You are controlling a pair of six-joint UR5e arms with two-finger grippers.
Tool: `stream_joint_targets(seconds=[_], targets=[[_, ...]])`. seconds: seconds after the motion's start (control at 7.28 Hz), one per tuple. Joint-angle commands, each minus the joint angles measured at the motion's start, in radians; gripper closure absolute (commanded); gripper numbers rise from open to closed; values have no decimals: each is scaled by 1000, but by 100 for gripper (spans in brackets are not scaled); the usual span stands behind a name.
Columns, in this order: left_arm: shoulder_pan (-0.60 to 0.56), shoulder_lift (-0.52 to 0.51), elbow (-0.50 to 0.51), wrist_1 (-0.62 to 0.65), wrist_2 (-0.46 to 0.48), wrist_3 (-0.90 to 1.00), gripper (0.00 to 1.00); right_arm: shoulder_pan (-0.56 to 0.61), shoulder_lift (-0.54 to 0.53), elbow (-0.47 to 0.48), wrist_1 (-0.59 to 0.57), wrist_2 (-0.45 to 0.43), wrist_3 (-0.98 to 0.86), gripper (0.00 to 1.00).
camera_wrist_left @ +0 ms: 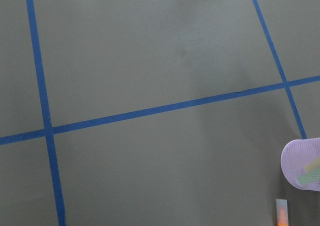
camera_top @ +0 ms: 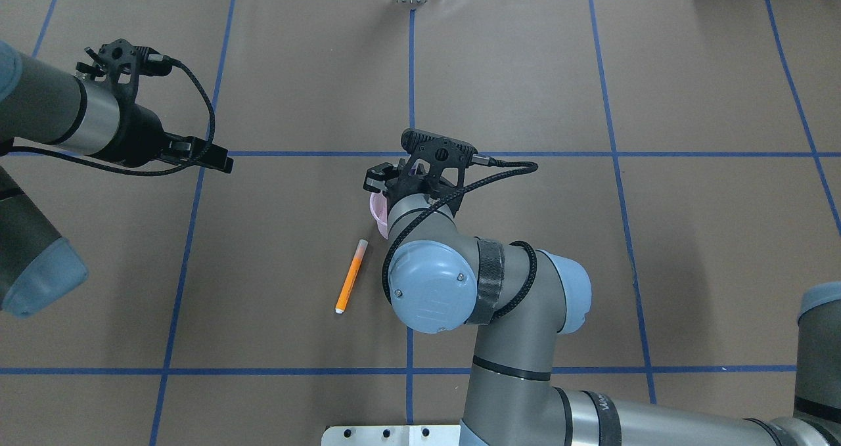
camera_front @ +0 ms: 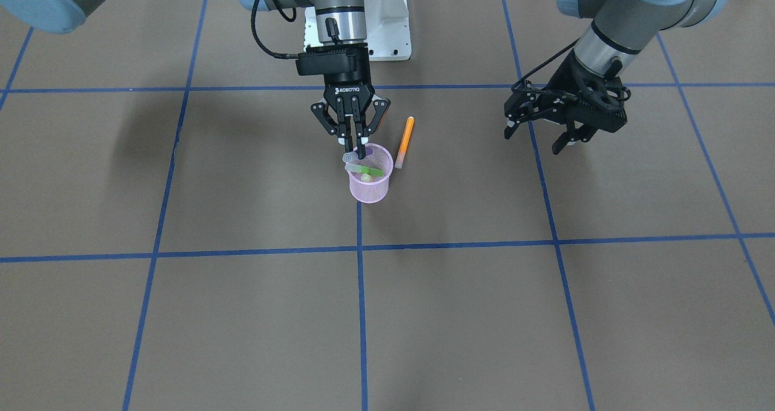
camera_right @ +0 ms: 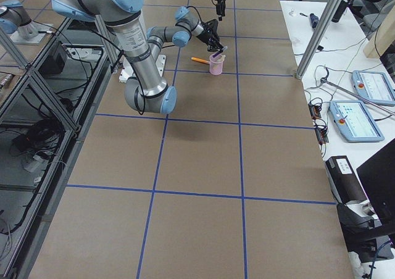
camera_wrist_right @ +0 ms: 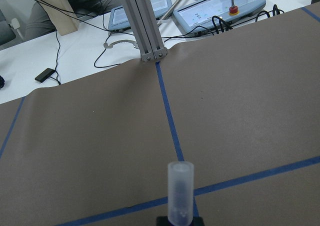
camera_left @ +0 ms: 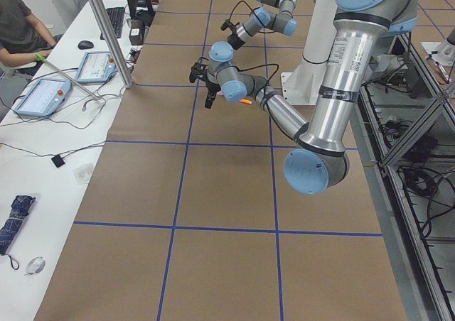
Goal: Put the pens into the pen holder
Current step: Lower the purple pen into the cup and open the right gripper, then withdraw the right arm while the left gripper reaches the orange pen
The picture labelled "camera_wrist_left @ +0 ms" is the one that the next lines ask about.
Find orange marker pen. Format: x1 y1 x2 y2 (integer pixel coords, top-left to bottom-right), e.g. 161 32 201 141
276 198 289 226

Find green marker pen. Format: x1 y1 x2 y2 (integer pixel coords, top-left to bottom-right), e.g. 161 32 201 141
297 170 320 186

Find yellow marker pen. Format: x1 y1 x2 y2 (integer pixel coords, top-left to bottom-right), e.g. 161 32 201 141
304 157 320 173

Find pink mesh pen holder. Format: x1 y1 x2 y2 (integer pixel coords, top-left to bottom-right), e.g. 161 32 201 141
280 138 320 192

